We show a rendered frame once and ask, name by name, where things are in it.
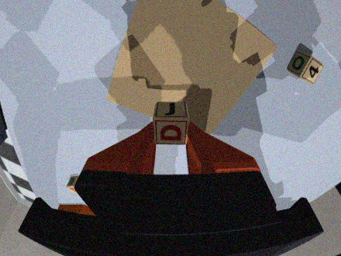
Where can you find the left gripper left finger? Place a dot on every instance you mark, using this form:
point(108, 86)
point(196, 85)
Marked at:
point(127, 155)

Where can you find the tan letter block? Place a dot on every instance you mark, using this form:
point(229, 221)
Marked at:
point(305, 66)
point(170, 123)
point(71, 183)

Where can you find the tan camouflage-patterned mat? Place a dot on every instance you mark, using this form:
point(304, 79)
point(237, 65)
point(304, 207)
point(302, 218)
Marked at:
point(194, 51)

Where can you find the orange digital multimeter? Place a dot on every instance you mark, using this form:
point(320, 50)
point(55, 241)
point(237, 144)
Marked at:
point(76, 209)

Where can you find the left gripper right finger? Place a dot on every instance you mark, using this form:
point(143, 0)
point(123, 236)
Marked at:
point(209, 155)

